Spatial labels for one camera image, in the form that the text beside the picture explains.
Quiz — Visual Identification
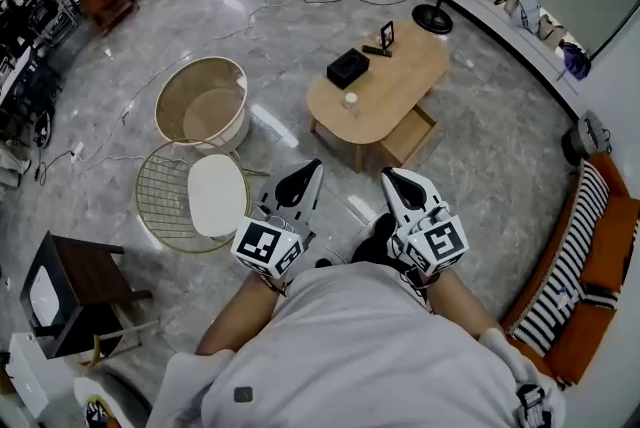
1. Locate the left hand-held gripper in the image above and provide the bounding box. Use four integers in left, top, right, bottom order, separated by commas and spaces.
231, 159, 325, 280

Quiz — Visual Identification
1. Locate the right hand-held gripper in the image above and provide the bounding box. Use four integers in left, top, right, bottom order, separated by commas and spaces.
381, 166, 470, 277

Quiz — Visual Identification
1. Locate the white seat cushion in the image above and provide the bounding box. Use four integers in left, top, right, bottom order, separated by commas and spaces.
187, 154, 250, 238

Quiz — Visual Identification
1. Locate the grey woven basket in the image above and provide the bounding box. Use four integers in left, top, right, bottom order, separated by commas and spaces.
560, 110, 612, 167

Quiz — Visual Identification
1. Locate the person's right forearm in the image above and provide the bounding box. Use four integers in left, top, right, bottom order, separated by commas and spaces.
423, 265, 505, 343

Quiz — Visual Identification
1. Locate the person's right leg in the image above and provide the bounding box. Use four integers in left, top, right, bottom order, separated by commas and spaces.
349, 212, 401, 273

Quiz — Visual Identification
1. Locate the wooden drawer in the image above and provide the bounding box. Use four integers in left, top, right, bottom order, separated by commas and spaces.
377, 103, 439, 170

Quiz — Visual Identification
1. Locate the orange sofa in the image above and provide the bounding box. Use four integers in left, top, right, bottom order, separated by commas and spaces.
502, 150, 640, 385

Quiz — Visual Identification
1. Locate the pale blue white handbag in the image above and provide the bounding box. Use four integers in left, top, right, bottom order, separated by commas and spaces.
509, 0, 543, 35

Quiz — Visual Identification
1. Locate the cream tote bag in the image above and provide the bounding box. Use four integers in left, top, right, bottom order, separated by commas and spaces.
536, 13, 570, 51

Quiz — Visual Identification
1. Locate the white rounded appliance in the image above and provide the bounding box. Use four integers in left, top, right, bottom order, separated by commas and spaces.
28, 264, 65, 328

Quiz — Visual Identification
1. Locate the white low cabinet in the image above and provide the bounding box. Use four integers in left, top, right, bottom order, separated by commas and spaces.
7, 330, 76, 417

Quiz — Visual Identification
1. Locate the black white shoulder strap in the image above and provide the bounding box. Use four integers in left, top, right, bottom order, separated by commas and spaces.
514, 383, 554, 428

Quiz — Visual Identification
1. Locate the brown wooden cabinet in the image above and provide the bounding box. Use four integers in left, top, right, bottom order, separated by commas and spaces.
79, 0, 140, 37

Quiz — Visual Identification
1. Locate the black leather tissue box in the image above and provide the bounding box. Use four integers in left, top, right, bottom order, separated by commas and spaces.
326, 48, 371, 91

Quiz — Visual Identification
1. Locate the striped black white blanket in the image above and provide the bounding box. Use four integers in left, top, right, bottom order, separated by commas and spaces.
509, 160, 621, 357

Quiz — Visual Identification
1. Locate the person's left forearm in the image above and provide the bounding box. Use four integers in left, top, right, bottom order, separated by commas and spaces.
194, 271, 295, 358

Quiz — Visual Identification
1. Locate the person's white shirt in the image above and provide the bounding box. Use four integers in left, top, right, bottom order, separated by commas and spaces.
148, 260, 569, 428

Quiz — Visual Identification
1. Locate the dark wooden side table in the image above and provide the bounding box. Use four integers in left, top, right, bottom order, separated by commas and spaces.
18, 230, 154, 362

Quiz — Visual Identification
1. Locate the wooden desk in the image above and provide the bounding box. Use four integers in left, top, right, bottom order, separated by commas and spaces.
305, 19, 451, 172

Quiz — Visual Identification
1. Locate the gold wire chair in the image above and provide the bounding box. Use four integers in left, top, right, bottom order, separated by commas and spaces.
135, 138, 271, 255

